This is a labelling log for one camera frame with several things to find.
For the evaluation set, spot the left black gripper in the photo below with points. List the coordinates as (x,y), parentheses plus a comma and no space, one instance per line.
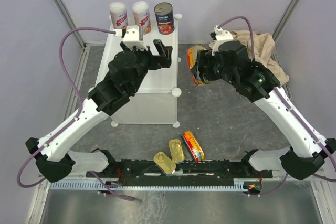
(158,62)

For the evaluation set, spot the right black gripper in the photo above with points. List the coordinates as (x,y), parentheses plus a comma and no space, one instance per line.
(205,59)

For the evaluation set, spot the red green tin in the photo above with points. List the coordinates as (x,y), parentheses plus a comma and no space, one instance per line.
(191,57)

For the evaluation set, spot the dark blue food can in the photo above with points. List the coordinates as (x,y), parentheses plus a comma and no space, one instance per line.
(164,18)

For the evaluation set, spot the orange label white-lid can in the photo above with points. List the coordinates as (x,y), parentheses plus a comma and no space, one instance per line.
(141,16)

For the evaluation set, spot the red white tall can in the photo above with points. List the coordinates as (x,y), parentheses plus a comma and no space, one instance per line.
(118,14)

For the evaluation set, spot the red yellow tin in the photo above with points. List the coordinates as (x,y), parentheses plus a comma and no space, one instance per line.
(193,146)

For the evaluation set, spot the gold tin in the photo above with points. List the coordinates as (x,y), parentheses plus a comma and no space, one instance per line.
(166,165)
(177,154)

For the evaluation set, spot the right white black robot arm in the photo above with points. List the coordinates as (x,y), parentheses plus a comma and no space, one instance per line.
(308,149)

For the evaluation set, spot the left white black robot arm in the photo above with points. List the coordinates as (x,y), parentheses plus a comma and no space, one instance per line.
(54,158)

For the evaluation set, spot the beige crumpled cloth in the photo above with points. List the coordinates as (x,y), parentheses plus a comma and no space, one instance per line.
(261,51)

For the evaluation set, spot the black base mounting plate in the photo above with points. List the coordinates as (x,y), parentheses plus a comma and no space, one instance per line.
(129,170)

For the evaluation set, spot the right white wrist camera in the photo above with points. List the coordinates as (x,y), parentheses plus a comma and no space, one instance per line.
(219,36)

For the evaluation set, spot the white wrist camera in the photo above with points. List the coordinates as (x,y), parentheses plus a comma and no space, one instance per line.
(132,37)
(219,36)

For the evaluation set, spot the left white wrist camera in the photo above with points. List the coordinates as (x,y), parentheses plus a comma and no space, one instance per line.
(132,37)

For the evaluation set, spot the aluminium frame rail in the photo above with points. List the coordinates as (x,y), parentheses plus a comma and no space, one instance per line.
(299,168)

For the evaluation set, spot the light blue cable duct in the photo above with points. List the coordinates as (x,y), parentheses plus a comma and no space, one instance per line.
(157,184)

